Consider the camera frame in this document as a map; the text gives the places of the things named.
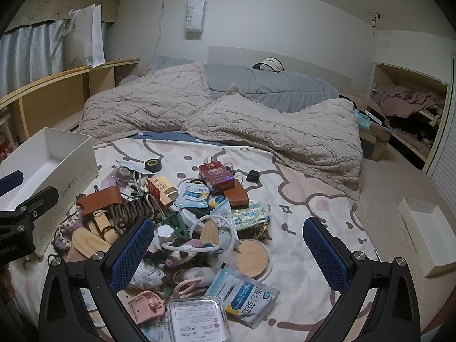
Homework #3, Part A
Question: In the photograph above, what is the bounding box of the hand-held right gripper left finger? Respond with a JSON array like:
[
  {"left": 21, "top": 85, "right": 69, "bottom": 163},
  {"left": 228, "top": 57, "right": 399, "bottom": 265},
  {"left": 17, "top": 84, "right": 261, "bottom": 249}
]
[{"left": 38, "top": 217, "right": 155, "bottom": 342}]

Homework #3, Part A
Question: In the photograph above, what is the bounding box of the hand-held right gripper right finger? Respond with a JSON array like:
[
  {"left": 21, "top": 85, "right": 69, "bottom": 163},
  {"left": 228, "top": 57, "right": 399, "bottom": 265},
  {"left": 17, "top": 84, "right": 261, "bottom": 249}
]
[{"left": 303, "top": 217, "right": 421, "bottom": 342}]

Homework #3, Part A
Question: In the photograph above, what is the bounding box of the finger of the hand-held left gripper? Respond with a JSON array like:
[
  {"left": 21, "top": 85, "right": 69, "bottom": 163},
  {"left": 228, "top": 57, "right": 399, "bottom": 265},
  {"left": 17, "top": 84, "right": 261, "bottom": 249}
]
[
  {"left": 0, "top": 171, "right": 24, "bottom": 196},
  {"left": 0, "top": 185, "right": 59, "bottom": 227}
]

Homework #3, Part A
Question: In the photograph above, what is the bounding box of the white storage box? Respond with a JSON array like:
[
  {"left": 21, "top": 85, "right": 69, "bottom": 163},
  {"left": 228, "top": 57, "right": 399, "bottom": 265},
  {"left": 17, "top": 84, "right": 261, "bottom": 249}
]
[{"left": 0, "top": 127, "right": 98, "bottom": 257}]

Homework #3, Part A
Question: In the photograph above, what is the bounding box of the large blue white sachet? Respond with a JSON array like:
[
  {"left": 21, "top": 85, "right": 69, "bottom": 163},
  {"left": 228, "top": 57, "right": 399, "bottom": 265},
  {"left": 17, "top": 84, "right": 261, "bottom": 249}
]
[{"left": 205, "top": 267, "right": 280, "bottom": 329}]

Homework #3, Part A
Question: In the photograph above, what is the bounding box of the clear plastic case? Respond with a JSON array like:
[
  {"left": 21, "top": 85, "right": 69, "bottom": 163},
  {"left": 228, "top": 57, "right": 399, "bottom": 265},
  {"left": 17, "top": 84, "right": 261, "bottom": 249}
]
[{"left": 166, "top": 296, "right": 232, "bottom": 342}]

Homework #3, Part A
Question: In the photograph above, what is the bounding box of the white fluffy pompom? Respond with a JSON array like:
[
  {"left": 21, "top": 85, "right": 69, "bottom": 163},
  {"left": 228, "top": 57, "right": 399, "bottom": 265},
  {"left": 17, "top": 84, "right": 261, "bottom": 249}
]
[{"left": 128, "top": 260, "right": 166, "bottom": 291}]

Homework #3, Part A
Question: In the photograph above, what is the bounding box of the white flower shaped cap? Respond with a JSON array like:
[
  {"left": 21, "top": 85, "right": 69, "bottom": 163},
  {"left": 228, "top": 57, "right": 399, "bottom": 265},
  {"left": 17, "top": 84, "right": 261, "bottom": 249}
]
[{"left": 158, "top": 224, "right": 179, "bottom": 245}]

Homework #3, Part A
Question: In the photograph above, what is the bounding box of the wooden clip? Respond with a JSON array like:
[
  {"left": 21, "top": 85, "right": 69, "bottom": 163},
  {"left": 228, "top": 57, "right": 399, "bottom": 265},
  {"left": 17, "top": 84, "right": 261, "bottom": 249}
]
[{"left": 84, "top": 210, "right": 120, "bottom": 243}]

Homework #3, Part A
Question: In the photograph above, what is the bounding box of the brown hair claw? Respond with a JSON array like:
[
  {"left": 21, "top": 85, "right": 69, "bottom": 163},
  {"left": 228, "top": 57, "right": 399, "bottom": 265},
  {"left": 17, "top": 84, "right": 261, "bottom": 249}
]
[{"left": 109, "top": 198, "right": 161, "bottom": 230}]

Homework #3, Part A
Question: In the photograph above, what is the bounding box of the pink white crocheted piece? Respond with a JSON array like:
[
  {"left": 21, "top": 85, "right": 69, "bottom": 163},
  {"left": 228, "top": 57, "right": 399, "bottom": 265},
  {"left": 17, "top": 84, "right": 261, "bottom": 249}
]
[{"left": 53, "top": 215, "right": 84, "bottom": 253}]

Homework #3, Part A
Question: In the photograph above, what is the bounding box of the oval wooden piece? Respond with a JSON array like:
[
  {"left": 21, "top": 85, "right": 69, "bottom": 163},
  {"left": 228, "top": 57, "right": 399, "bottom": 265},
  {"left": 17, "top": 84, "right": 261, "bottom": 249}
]
[{"left": 71, "top": 227, "right": 112, "bottom": 257}]

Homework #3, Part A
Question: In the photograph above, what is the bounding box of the purple white crocheted toy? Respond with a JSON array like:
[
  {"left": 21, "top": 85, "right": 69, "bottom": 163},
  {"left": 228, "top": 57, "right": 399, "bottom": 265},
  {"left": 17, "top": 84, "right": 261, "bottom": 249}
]
[{"left": 144, "top": 239, "right": 214, "bottom": 268}]

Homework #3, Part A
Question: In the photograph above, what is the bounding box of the green plastic clip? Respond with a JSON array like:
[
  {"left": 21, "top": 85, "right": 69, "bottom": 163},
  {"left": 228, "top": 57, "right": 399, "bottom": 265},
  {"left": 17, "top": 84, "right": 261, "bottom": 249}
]
[{"left": 157, "top": 212, "right": 188, "bottom": 232}]

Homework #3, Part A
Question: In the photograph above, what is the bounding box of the pink plastic clip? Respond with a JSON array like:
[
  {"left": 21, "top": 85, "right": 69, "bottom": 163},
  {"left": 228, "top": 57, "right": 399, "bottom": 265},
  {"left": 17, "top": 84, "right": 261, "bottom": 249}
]
[{"left": 127, "top": 290, "right": 167, "bottom": 325}]

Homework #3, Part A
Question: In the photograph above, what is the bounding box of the brown leather holder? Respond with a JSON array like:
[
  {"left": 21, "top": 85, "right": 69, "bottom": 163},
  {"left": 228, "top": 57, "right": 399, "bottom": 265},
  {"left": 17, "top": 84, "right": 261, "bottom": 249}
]
[{"left": 76, "top": 186, "right": 122, "bottom": 218}]

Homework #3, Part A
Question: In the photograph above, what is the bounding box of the pink hair claw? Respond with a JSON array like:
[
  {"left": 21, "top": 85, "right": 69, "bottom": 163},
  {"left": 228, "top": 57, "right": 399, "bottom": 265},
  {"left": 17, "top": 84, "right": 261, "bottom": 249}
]
[{"left": 173, "top": 269, "right": 214, "bottom": 298}]

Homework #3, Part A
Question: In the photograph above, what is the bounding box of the orange gold small box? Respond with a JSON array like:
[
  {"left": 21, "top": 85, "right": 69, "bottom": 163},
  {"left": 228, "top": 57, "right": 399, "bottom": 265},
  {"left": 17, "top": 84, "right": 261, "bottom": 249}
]
[{"left": 147, "top": 176, "right": 177, "bottom": 207}]

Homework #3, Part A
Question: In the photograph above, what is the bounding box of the round wooden lid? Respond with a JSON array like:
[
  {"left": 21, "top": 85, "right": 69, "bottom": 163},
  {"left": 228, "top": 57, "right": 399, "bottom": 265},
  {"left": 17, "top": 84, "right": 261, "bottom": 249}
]
[{"left": 228, "top": 237, "right": 273, "bottom": 282}]

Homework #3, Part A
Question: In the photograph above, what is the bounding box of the small blue white sachet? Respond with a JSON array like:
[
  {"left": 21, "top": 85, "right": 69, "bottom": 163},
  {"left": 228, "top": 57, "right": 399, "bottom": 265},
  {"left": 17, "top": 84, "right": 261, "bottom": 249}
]
[
  {"left": 174, "top": 180, "right": 211, "bottom": 209},
  {"left": 210, "top": 198, "right": 234, "bottom": 221}
]

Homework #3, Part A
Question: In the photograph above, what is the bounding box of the patterned fabric pouch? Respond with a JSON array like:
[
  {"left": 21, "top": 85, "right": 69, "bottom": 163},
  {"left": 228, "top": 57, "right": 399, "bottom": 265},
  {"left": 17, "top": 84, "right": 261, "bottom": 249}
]
[{"left": 231, "top": 201, "right": 272, "bottom": 232}]

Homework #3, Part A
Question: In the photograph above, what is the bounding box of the small white box lid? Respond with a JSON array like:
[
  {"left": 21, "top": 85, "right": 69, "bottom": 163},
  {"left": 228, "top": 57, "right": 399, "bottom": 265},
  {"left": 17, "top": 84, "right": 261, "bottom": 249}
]
[{"left": 398, "top": 197, "right": 456, "bottom": 278}]

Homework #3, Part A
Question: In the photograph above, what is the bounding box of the brown leather wallet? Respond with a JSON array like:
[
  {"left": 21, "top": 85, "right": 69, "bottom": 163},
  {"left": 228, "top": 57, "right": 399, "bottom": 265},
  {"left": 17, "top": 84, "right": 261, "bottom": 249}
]
[{"left": 223, "top": 180, "right": 250, "bottom": 209}]

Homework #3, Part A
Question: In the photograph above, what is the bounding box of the red cigarette box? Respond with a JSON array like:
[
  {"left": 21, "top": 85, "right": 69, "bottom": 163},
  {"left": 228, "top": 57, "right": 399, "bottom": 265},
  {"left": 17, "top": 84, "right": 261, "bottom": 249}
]
[{"left": 198, "top": 163, "right": 236, "bottom": 192}]

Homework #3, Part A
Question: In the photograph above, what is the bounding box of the cardboard box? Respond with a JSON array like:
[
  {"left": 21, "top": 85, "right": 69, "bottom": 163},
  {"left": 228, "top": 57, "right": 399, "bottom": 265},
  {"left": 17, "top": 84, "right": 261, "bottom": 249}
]
[{"left": 360, "top": 121, "right": 392, "bottom": 161}]

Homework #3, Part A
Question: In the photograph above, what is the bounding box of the pale blue curtain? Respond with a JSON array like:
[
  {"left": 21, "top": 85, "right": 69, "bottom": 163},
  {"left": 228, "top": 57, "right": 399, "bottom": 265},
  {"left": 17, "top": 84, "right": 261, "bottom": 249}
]
[{"left": 0, "top": 19, "right": 107, "bottom": 97}]

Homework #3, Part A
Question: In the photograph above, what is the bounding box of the wooden shelf unit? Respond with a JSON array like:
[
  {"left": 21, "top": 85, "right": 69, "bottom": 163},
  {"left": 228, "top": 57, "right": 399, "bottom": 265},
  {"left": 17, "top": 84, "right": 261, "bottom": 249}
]
[{"left": 0, "top": 59, "right": 141, "bottom": 157}]

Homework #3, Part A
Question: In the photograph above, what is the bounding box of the teal packet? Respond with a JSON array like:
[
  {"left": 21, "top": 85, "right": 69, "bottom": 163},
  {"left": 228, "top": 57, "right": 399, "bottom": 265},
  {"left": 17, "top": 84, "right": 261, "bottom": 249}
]
[{"left": 354, "top": 110, "right": 373, "bottom": 131}]

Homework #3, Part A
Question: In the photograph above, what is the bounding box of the beige fluffy blanket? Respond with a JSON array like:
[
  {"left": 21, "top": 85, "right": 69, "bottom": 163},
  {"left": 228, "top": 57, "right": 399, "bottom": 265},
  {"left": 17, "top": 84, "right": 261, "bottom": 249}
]
[{"left": 78, "top": 62, "right": 364, "bottom": 202}]

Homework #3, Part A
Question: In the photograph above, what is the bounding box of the white louvered door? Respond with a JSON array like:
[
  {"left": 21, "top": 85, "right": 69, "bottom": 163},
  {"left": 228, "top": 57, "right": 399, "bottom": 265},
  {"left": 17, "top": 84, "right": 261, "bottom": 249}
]
[{"left": 426, "top": 114, "right": 456, "bottom": 214}]

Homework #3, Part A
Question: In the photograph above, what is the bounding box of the dark clothes pile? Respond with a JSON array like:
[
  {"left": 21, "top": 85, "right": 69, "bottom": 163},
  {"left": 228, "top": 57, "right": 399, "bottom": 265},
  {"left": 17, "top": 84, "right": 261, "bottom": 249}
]
[{"left": 386, "top": 114, "right": 442, "bottom": 143}]

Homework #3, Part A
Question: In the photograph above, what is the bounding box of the white tote bag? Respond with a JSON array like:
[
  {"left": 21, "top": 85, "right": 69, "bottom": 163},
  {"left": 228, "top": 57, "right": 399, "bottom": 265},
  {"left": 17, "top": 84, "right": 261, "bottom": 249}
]
[{"left": 62, "top": 3, "right": 105, "bottom": 68}]

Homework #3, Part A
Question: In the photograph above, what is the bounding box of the pink clothes pile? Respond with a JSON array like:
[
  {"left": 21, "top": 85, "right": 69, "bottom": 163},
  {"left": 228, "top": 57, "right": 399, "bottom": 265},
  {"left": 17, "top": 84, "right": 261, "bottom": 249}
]
[{"left": 372, "top": 85, "right": 446, "bottom": 118}]

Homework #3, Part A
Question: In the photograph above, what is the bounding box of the beige patterned valance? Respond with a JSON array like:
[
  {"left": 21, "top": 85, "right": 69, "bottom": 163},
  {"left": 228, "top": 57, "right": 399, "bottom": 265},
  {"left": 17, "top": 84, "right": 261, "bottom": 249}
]
[{"left": 5, "top": 0, "right": 120, "bottom": 33}]

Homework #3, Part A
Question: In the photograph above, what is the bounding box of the open wardrobe niche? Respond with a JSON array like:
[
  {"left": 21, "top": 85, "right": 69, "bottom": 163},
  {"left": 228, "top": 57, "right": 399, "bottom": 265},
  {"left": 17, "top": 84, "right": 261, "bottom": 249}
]
[{"left": 370, "top": 30, "right": 456, "bottom": 186}]

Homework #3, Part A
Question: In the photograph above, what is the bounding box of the white visor cap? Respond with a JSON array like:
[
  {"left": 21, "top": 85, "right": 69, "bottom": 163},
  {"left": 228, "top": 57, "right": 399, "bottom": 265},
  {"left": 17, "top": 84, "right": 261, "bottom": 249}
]
[{"left": 252, "top": 57, "right": 284, "bottom": 72}]

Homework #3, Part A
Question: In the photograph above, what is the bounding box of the grey bed headboard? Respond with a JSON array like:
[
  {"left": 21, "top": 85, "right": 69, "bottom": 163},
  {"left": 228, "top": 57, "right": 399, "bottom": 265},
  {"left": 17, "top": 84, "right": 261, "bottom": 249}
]
[{"left": 207, "top": 46, "right": 353, "bottom": 86}]

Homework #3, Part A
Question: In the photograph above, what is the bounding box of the white hanging tissue pouch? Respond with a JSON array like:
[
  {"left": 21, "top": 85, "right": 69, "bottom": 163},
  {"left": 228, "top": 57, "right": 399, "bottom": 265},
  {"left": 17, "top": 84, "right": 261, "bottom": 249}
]
[{"left": 184, "top": 0, "right": 206, "bottom": 40}]

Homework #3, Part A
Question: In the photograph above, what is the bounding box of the white hanging cord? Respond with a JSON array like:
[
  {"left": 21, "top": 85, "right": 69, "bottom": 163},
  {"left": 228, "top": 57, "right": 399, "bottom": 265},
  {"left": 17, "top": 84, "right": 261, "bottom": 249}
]
[{"left": 152, "top": 0, "right": 170, "bottom": 61}]

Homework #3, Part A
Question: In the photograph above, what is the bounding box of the black wall hook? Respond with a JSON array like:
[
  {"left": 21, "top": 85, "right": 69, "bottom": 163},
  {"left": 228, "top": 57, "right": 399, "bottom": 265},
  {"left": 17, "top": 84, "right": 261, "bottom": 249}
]
[{"left": 370, "top": 10, "right": 382, "bottom": 37}]

